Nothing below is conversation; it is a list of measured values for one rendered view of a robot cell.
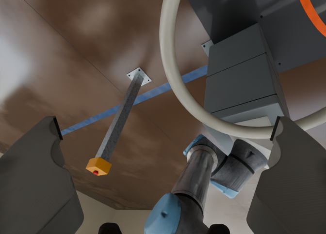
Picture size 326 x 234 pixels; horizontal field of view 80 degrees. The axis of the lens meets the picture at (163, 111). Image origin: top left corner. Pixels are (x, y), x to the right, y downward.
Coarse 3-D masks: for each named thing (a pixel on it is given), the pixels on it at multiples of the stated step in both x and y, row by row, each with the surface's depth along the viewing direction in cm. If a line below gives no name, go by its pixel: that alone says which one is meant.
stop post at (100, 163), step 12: (132, 72) 205; (144, 72) 202; (132, 84) 196; (132, 96) 187; (120, 108) 176; (120, 120) 166; (108, 132) 159; (120, 132) 162; (108, 144) 150; (96, 156) 145; (108, 156) 146; (96, 168) 135; (108, 168) 141
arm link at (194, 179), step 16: (192, 144) 100; (208, 144) 98; (192, 160) 81; (208, 160) 85; (192, 176) 65; (208, 176) 73; (176, 192) 56; (192, 192) 56; (160, 208) 47; (176, 208) 45; (192, 208) 49; (160, 224) 43; (176, 224) 43; (192, 224) 44
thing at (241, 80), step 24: (216, 48) 157; (240, 48) 136; (264, 48) 121; (216, 72) 136; (240, 72) 120; (264, 72) 108; (216, 96) 119; (240, 96) 107; (264, 96) 97; (240, 120) 104
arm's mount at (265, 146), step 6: (252, 120) 101; (258, 120) 99; (264, 120) 97; (258, 126) 97; (234, 138) 109; (240, 138) 102; (246, 138) 96; (252, 144) 96; (258, 144) 90; (264, 144) 89; (270, 144) 87; (264, 150) 90; (270, 150) 86
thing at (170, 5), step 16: (176, 0) 35; (176, 16) 37; (160, 32) 38; (160, 48) 40; (176, 64) 41; (176, 80) 42; (192, 96) 45; (192, 112) 46; (208, 112) 47; (320, 112) 46; (224, 128) 47; (240, 128) 48; (256, 128) 48; (272, 128) 48; (304, 128) 47
